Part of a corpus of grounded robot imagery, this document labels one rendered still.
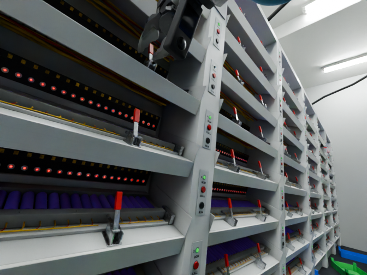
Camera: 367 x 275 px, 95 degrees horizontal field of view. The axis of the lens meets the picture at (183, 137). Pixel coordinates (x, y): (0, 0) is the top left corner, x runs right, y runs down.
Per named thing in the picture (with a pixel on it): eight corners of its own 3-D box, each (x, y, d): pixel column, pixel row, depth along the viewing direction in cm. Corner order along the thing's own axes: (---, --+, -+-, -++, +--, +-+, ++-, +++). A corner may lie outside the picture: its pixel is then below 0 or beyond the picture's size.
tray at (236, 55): (274, 99, 107) (282, 79, 107) (222, 36, 67) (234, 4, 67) (246, 97, 122) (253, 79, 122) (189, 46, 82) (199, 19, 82)
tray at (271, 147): (275, 157, 97) (283, 135, 97) (213, 124, 58) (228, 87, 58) (244, 148, 113) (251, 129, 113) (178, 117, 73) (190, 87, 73)
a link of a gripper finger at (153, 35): (141, 40, 47) (165, 19, 42) (138, 56, 45) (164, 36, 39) (131, 31, 45) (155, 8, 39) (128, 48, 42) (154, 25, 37)
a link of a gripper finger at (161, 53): (159, 52, 51) (177, 29, 44) (158, 67, 48) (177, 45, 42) (149, 47, 49) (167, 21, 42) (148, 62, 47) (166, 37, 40)
